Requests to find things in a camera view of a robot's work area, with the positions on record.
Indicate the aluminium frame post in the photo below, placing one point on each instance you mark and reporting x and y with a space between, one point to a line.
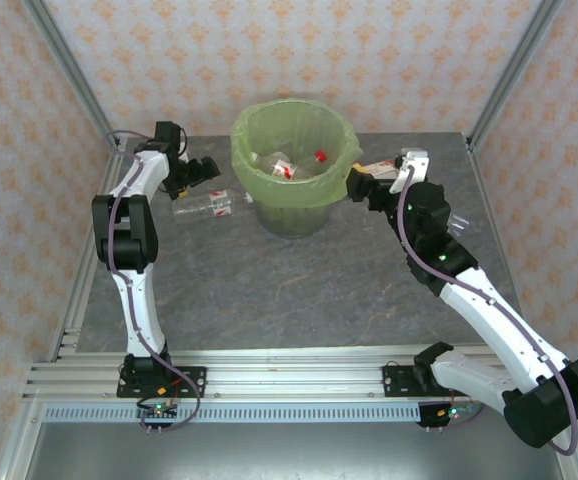
71 75
514 70

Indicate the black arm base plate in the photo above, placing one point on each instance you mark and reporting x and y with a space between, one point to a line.
399 380
189 382

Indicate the clear bottle with picture label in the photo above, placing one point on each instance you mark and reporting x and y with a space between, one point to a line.
383 166

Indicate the clear plastic bottle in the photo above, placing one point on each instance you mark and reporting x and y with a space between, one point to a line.
261 161

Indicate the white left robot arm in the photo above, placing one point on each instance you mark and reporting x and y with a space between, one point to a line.
136 310

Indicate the clear bottle red white label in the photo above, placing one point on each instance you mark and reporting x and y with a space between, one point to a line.
284 169
221 207

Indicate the aluminium front rail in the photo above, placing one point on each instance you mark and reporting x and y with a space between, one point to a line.
279 375

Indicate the small circuit board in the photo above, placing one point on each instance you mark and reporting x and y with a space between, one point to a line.
159 410
456 412

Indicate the grey metal lower shelf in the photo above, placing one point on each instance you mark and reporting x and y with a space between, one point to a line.
269 452

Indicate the clear bottle with red cap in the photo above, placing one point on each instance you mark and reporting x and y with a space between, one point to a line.
314 164

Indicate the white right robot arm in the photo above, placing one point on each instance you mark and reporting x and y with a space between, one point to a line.
499 320

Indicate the aluminium side rail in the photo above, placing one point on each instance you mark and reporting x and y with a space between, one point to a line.
489 210
84 255

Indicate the green plastic bin liner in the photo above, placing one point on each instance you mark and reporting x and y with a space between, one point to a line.
269 190

